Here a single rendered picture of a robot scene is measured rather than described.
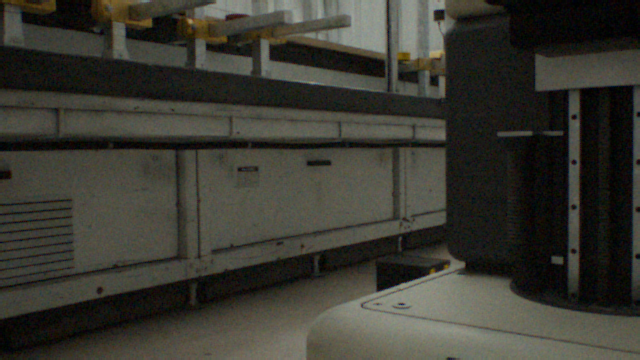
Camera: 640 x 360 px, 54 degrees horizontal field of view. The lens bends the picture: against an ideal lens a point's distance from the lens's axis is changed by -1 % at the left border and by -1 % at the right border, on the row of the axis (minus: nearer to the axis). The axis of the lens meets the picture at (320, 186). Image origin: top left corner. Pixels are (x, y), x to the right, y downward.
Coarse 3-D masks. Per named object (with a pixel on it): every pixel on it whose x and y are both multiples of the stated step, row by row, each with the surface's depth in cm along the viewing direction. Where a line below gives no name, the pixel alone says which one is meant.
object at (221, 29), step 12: (276, 12) 153; (288, 12) 153; (216, 24) 166; (228, 24) 163; (240, 24) 161; (252, 24) 158; (264, 24) 156; (276, 24) 155; (288, 24) 155; (168, 36) 177; (216, 36) 169
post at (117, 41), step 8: (104, 24) 147; (112, 24) 145; (120, 24) 147; (104, 32) 147; (112, 32) 145; (120, 32) 147; (104, 40) 147; (112, 40) 145; (120, 40) 147; (104, 48) 147; (112, 48) 146; (120, 48) 147
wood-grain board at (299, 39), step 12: (72, 0) 160; (84, 0) 160; (132, 0) 171; (288, 36) 223; (300, 36) 228; (324, 48) 242; (336, 48) 246; (348, 48) 252; (360, 48) 259; (384, 60) 277
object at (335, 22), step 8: (336, 16) 173; (344, 16) 172; (296, 24) 182; (304, 24) 180; (312, 24) 178; (320, 24) 177; (328, 24) 175; (336, 24) 173; (344, 24) 172; (272, 32) 187; (280, 32) 186; (288, 32) 184; (296, 32) 182; (304, 32) 181; (312, 32) 182; (232, 40) 197; (240, 40) 195; (248, 40) 194
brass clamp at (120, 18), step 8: (96, 0) 144; (104, 0) 143; (112, 0) 144; (120, 0) 146; (96, 8) 144; (104, 8) 143; (112, 8) 144; (120, 8) 146; (128, 8) 148; (96, 16) 144; (104, 16) 143; (112, 16) 144; (120, 16) 146; (128, 16) 148; (128, 24) 149; (136, 24) 150; (144, 24) 151
